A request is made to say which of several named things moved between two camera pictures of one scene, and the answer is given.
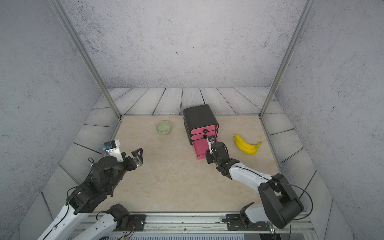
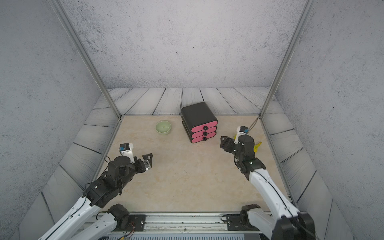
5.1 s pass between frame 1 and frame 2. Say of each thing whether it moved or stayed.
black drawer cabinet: stayed
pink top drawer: moved
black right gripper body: moved
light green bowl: stayed
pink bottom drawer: moved
